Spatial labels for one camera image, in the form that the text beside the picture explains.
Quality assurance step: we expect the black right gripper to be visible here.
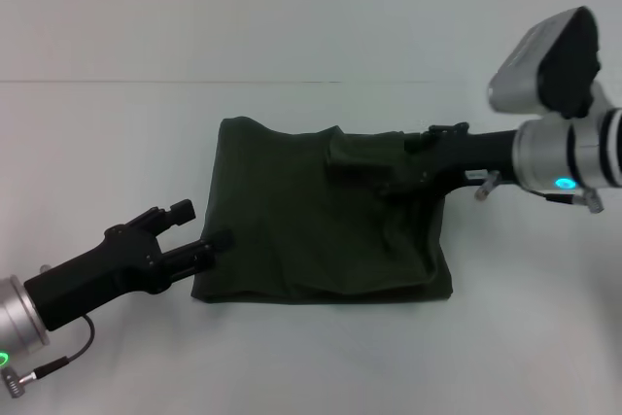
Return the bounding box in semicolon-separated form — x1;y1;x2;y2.
326;121;522;198

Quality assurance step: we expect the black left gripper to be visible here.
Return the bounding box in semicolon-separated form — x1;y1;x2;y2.
22;198;235;334

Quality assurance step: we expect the dark green shirt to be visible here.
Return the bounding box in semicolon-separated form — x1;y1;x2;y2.
190;115;456;307

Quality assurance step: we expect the right gripper cable connector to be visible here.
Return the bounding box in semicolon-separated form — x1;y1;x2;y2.
473;170;606;215

